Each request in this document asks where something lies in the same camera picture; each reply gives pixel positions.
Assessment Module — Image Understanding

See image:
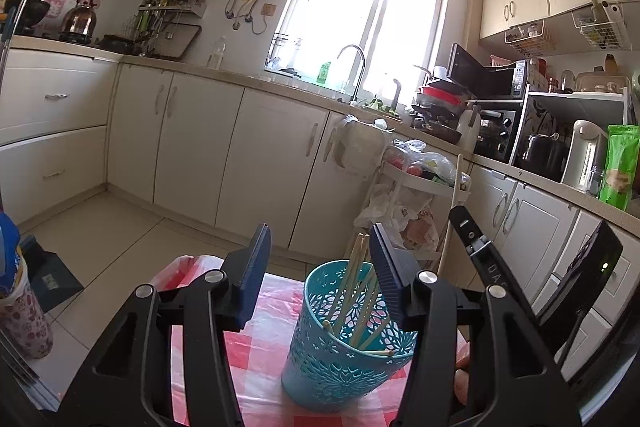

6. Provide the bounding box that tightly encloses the chrome kitchen faucet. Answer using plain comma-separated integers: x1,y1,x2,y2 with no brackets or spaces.
336,43,367,105

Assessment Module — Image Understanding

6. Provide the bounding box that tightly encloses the person's right hand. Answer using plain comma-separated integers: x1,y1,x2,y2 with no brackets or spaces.
454,351,470,405

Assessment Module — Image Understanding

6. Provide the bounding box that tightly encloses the teal perforated plastic bin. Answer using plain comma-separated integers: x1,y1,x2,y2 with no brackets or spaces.
281,260,416,412

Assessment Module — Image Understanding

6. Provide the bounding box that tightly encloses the white rolling cart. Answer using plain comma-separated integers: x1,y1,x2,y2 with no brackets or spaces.
354,140,472,263

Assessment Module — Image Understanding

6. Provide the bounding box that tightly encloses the white hanging trash bin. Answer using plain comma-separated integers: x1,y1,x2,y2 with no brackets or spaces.
333,115,393,178

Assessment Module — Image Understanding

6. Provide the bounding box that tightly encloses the stack of pans and pots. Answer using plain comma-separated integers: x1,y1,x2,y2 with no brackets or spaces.
411,65,475,145

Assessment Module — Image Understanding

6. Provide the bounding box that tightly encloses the white thermos pot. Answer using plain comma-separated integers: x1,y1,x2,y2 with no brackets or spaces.
561,120,608,194

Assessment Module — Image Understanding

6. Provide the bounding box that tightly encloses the green snack bag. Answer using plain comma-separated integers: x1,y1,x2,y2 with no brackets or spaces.
599,124,640,211

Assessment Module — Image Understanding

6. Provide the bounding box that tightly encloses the green dish soap bottle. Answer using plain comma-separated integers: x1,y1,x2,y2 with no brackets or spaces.
316,62,331,86

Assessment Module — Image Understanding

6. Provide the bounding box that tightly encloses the clear plastic bottle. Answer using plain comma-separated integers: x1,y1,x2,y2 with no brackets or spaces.
206,36,227,70

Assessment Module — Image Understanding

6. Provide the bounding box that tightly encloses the black microwave oven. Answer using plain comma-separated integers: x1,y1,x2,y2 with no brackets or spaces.
447,43,526,100

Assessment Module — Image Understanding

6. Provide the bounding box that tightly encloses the floral patterned bag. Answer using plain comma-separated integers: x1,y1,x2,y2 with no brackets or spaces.
1,259,53,360

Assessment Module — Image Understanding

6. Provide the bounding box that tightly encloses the blue white bag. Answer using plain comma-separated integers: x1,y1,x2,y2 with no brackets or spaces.
0,212,21,298

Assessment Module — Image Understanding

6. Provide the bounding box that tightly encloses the steel kettle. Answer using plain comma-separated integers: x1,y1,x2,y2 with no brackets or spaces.
58,0,96,46

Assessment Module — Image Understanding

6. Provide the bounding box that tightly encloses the wall utensil rack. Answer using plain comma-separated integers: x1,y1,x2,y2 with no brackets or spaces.
131,0,207,61

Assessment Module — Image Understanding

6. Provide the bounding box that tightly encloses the mop handle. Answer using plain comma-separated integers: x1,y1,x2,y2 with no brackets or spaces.
0,0,28,81

